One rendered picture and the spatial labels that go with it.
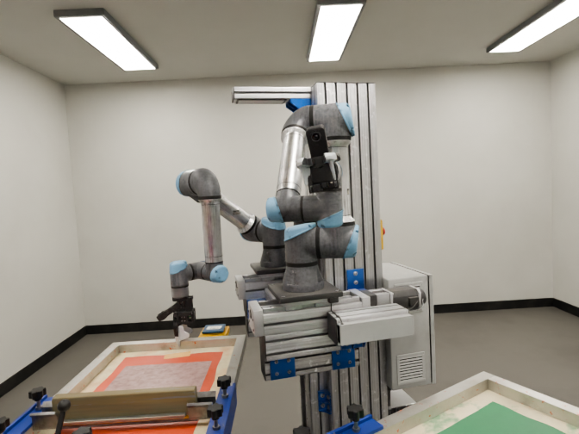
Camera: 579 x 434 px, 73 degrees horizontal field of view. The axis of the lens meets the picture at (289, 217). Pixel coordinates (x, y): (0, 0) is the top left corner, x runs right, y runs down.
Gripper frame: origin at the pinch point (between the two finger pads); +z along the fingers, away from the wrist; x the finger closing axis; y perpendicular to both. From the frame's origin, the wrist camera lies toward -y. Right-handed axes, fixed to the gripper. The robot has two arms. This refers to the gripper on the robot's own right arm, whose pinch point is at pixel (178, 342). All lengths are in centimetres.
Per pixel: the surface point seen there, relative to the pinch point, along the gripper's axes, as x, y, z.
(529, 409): -63, 115, 3
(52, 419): -61, -20, -2
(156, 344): -1.9, -9.3, -0.4
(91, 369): -25.3, -25.7, -0.9
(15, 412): 135, -169, 98
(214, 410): -71, 28, -8
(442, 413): -62, 90, 3
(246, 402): 127, 12, 98
